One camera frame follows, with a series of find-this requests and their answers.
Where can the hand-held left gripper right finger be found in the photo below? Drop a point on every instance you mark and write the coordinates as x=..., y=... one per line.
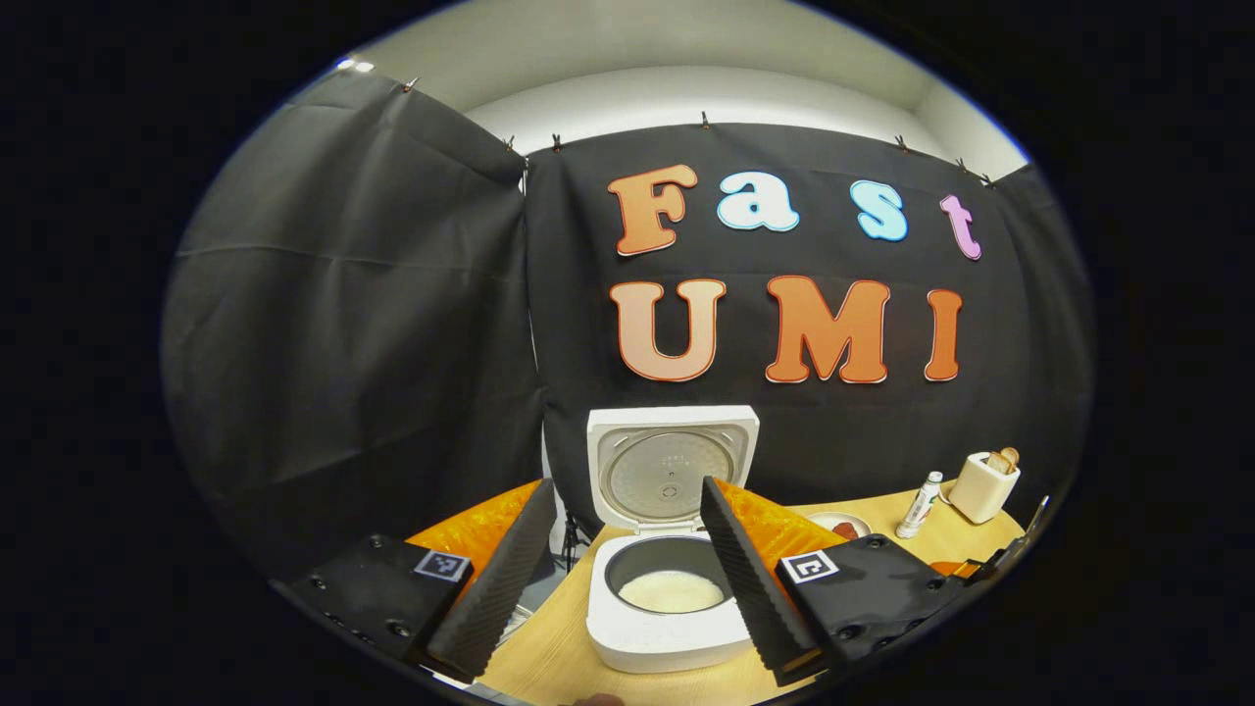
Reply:
x=755, y=588

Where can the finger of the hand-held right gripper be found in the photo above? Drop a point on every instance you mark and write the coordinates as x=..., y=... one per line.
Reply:
x=995, y=564

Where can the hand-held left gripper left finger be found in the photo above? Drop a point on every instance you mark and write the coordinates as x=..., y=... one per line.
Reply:
x=500, y=588

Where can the cream chopstick holder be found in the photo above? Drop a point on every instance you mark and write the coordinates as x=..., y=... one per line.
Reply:
x=976, y=495

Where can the white rice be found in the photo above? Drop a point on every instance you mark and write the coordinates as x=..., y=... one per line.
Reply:
x=672, y=593

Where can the white rice cooker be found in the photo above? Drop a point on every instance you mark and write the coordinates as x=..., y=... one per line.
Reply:
x=667, y=642

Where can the black tripod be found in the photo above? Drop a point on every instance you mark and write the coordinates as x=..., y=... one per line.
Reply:
x=572, y=539

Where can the white round plate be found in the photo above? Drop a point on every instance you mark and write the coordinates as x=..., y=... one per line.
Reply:
x=822, y=523

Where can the white bottle with green label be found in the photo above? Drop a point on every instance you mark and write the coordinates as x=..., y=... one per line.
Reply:
x=919, y=505

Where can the red meat piece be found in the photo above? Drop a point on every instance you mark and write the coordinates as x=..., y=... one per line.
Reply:
x=847, y=530

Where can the black backdrop cloth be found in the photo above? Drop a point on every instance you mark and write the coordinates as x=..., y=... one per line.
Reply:
x=343, y=324

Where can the small ceiling light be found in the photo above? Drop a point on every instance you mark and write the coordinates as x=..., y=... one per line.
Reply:
x=355, y=65

